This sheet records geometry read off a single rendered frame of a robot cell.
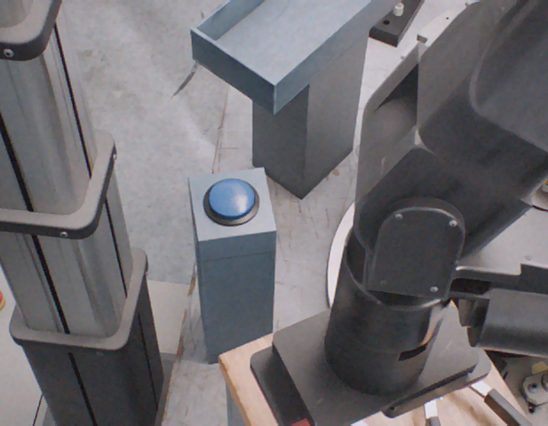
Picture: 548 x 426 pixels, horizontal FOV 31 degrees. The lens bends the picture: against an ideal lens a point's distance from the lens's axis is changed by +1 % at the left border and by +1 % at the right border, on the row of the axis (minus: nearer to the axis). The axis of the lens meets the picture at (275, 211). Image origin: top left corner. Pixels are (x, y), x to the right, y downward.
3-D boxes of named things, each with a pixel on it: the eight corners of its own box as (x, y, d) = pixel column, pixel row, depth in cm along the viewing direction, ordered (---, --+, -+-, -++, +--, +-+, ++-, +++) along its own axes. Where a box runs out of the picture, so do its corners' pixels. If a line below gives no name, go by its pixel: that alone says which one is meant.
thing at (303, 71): (331, 79, 129) (349, -99, 106) (397, 122, 126) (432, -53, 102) (202, 195, 119) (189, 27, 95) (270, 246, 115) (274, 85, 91)
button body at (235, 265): (261, 299, 111) (264, 166, 90) (272, 355, 107) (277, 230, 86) (200, 308, 110) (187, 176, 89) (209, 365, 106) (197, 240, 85)
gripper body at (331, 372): (476, 374, 57) (507, 316, 50) (318, 446, 54) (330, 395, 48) (418, 283, 60) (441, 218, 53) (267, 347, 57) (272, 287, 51)
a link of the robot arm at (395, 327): (351, 185, 47) (339, 289, 44) (495, 204, 47) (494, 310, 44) (337, 256, 53) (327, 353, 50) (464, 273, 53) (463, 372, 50)
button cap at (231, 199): (250, 180, 89) (250, 174, 88) (258, 216, 87) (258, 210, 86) (206, 186, 88) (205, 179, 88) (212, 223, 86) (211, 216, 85)
